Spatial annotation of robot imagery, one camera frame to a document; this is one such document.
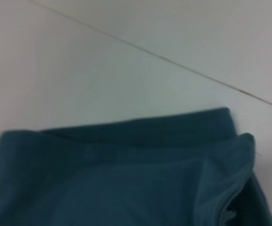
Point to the teal blue shirt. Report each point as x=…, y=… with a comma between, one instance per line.
x=126, y=176

